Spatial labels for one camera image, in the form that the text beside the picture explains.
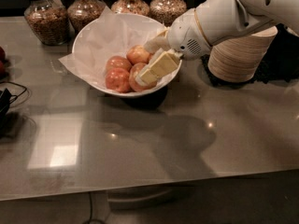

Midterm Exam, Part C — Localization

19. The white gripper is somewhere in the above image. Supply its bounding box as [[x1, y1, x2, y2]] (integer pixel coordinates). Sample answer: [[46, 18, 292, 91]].
[[135, 8, 211, 86]]

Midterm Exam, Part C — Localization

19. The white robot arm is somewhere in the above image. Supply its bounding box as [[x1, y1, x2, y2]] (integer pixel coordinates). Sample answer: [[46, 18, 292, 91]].
[[135, 0, 299, 86]]

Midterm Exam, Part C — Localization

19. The back middle yellow apple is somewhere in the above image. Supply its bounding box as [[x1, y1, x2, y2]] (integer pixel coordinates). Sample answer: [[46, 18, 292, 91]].
[[126, 45, 151, 64]]

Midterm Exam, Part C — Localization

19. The front right yellow-red apple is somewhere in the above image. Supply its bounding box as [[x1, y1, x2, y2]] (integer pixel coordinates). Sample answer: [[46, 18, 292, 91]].
[[129, 63, 157, 91]]

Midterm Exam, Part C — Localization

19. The back left red apple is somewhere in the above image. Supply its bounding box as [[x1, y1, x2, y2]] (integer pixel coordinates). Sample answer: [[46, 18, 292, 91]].
[[106, 56, 132, 72]]

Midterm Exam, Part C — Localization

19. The front left red apple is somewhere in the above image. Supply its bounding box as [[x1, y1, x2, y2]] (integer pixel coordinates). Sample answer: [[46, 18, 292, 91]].
[[106, 68, 131, 93]]

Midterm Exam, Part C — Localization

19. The white bowl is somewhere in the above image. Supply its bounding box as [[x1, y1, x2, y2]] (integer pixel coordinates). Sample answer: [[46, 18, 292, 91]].
[[71, 13, 183, 99]]

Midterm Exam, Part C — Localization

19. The red apple at left edge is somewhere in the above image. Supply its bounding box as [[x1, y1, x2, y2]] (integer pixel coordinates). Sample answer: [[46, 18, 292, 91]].
[[0, 47, 6, 77]]

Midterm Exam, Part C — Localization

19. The glass cereal jar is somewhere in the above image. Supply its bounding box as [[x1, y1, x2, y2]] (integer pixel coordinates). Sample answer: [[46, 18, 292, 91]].
[[111, 0, 150, 16], [24, 0, 70, 46], [67, 0, 106, 33], [149, 0, 187, 26]]

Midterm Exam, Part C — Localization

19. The white paper liner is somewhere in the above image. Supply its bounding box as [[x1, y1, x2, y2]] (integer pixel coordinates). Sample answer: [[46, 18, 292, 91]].
[[58, 6, 178, 91]]

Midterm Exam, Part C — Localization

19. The black mat under bowls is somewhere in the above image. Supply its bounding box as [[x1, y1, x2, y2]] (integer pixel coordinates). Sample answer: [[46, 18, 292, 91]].
[[202, 24, 299, 87]]

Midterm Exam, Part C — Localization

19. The left glass cereal jar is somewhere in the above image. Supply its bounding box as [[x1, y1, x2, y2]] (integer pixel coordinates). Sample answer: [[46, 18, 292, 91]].
[[24, 0, 70, 46]]

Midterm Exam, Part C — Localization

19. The black device with cable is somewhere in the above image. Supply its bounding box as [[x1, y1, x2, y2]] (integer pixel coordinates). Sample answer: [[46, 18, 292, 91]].
[[0, 81, 29, 133]]

